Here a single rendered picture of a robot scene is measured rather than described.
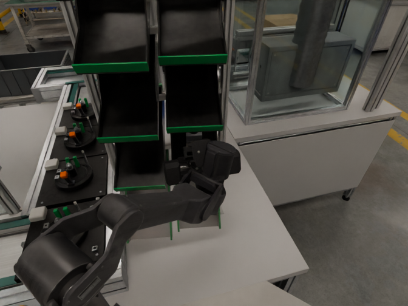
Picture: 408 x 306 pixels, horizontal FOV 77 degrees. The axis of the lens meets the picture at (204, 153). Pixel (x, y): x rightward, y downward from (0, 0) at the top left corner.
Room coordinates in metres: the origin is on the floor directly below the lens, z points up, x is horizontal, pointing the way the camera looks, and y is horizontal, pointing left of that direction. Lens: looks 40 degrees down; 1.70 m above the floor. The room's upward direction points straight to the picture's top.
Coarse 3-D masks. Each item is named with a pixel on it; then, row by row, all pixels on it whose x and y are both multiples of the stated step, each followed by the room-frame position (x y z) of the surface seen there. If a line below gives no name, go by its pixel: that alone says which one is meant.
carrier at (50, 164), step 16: (48, 160) 0.79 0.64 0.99; (80, 160) 0.81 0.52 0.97; (96, 160) 0.81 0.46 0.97; (48, 176) 0.72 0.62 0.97; (80, 176) 0.70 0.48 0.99; (96, 176) 0.72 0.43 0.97; (48, 192) 0.63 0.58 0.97; (64, 192) 0.63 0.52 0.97; (80, 192) 0.63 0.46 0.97; (96, 192) 0.63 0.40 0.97; (48, 208) 0.57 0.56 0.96
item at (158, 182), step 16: (160, 112) 0.67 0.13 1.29; (160, 128) 0.62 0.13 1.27; (128, 144) 0.57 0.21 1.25; (144, 144) 0.57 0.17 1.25; (160, 144) 0.58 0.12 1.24; (128, 160) 0.53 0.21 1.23; (144, 160) 0.53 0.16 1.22; (160, 160) 0.53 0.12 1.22; (128, 176) 0.49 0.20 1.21; (144, 176) 0.49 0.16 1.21; (160, 176) 0.49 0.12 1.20
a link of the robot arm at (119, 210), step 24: (168, 192) 0.28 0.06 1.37; (192, 192) 0.31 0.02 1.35; (72, 216) 0.18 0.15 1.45; (96, 216) 0.19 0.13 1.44; (120, 216) 0.18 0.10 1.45; (144, 216) 0.20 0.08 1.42; (168, 216) 0.24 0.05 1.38; (192, 216) 0.27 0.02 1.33; (120, 240) 0.16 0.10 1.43; (96, 264) 0.13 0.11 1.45; (72, 288) 0.10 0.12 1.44; (96, 288) 0.11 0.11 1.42
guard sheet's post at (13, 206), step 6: (0, 180) 0.57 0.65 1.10; (0, 186) 0.56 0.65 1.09; (0, 192) 0.55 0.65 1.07; (6, 192) 0.57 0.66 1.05; (0, 198) 0.55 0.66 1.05; (6, 198) 0.55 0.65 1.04; (12, 198) 0.57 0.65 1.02; (6, 204) 0.55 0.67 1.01; (12, 204) 0.55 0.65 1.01; (18, 204) 0.58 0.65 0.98; (6, 210) 0.54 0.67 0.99; (12, 210) 0.55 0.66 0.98; (18, 210) 0.56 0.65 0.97
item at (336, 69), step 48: (240, 0) 1.49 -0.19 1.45; (288, 0) 1.29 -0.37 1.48; (336, 0) 1.35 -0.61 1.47; (384, 0) 1.42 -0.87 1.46; (240, 48) 1.43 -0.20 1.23; (288, 48) 1.30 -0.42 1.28; (336, 48) 1.37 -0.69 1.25; (240, 96) 1.37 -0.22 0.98; (288, 96) 1.31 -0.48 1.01; (336, 96) 1.40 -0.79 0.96
